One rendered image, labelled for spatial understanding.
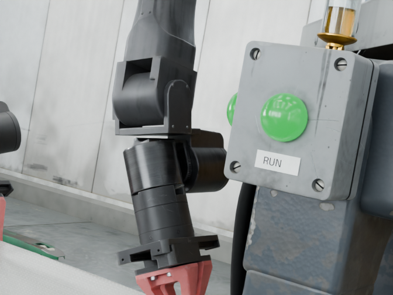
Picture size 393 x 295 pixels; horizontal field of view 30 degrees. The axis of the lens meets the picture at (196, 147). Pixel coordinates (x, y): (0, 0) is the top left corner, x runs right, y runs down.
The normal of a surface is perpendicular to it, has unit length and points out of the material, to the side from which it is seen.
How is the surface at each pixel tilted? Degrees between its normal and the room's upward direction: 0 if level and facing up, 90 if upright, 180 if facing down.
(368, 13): 90
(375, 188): 90
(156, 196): 78
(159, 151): 69
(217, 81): 90
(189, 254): 64
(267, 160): 90
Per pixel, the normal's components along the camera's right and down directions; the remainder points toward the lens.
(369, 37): -0.98, -0.17
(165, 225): 0.07, -0.22
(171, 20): 0.73, -0.20
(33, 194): -0.54, -0.05
